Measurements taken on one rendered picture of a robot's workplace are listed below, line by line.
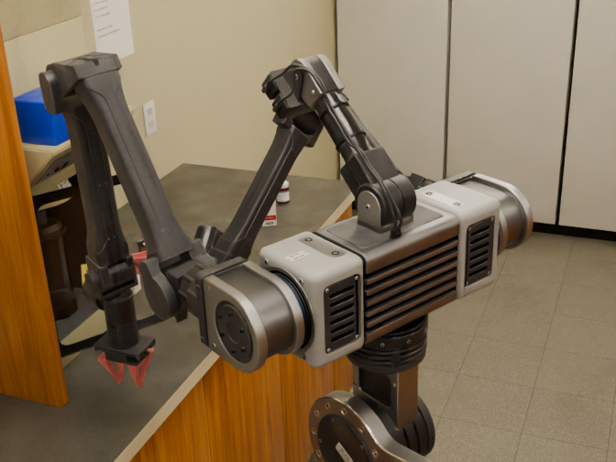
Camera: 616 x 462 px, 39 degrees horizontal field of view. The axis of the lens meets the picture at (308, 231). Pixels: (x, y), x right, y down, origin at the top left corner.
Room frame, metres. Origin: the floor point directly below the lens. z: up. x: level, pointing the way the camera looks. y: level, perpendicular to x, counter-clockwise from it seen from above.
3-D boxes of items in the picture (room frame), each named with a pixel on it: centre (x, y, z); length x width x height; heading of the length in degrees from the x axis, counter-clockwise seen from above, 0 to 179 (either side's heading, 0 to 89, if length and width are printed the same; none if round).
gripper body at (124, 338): (1.45, 0.36, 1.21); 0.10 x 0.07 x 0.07; 68
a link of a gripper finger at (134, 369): (1.44, 0.35, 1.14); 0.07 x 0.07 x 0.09; 68
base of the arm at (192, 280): (1.15, 0.15, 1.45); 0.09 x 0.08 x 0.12; 128
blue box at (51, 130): (1.74, 0.53, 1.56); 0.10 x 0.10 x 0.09; 68
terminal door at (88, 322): (1.79, 0.47, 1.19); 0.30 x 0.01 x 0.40; 125
